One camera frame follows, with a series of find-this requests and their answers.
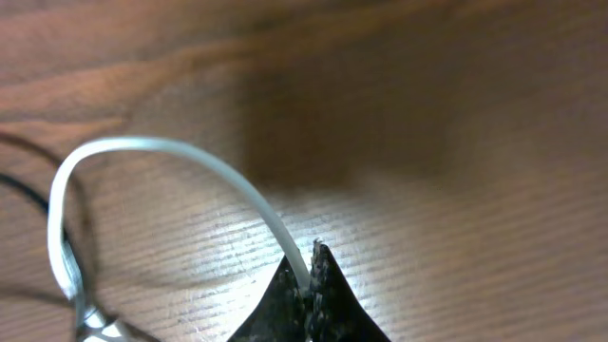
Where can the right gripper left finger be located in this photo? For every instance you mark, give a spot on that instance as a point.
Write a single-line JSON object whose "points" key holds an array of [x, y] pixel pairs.
{"points": [[280, 314]]}

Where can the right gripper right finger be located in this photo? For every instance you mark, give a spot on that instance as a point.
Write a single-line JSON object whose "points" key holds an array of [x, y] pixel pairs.
{"points": [[337, 315]]}

